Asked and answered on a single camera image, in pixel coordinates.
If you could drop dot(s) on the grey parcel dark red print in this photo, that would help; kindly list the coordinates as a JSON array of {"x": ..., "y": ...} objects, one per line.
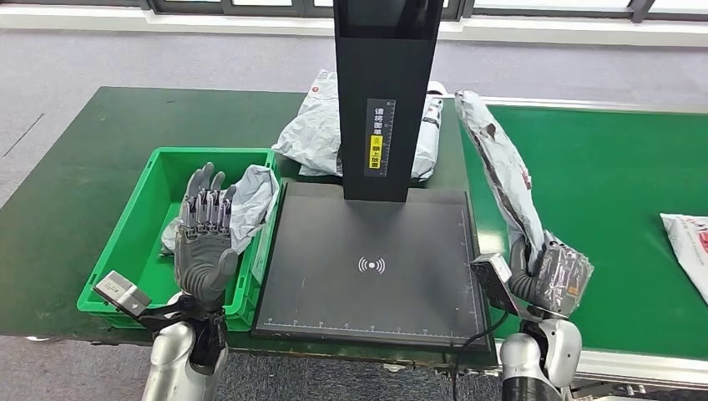
[{"x": 503, "y": 160}]

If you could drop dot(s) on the grey parcel red dot logo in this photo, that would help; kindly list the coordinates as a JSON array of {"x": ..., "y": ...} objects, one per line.
[{"x": 312, "y": 138}]

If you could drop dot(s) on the green plastic crate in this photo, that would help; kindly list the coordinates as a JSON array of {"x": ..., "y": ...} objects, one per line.
[{"x": 138, "y": 232}]

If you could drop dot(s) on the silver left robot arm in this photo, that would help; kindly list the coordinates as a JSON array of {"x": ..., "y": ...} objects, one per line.
[{"x": 171, "y": 360}]

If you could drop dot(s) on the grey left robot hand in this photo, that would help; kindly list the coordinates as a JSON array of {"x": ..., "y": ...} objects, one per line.
[{"x": 204, "y": 265}]

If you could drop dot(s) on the white parcel bright red print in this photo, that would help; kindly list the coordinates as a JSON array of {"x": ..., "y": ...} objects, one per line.
[{"x": 691, "y": 243}]

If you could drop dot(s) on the plain grey courier bag parcel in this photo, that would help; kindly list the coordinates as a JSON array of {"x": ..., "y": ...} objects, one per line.
[{"x": 254, "y": 199}]

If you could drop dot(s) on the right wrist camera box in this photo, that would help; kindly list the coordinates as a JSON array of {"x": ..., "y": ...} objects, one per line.
[{"x": 489, "y": 271}]

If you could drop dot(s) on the white parcel black label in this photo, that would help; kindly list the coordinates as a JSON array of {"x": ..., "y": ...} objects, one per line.
[{"x": 427, "y": 149}]

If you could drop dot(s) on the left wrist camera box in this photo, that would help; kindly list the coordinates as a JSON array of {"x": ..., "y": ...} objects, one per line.
[{"x": 119, "y": 290}]

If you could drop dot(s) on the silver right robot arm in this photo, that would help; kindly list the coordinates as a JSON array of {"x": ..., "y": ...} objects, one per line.
[{"x": 520, "y": 354}]

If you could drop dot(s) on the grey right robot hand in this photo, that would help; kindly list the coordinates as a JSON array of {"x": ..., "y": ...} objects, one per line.
[{"x": 561, "y": 282}]

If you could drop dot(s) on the black inbound scanner machine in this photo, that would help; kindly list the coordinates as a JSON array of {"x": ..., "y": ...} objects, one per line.
[{"x": 359, "y": 310}]

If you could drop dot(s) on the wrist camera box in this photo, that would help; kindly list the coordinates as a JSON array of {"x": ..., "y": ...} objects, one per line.
[
  {"x": 119, "y": 290},
  {"x": 489, "y": 271}
]

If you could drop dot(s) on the green conveyor belt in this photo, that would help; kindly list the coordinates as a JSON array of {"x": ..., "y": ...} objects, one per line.
[{"x": 636, "y": 166}]

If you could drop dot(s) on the white window sill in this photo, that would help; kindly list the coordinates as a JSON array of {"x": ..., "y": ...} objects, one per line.
[{"x": 110, "y": 21}]

